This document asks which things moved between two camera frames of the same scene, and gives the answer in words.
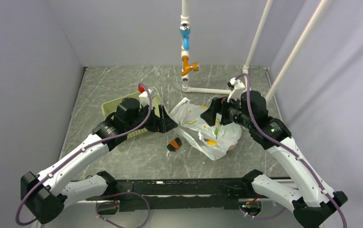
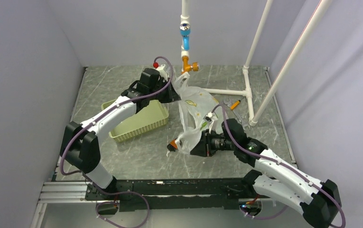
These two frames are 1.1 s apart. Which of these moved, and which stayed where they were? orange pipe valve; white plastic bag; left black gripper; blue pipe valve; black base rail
Moved: white plastic bag; left black gripper
Stayed: black base rail; orange pipe valve; blue pipe valve
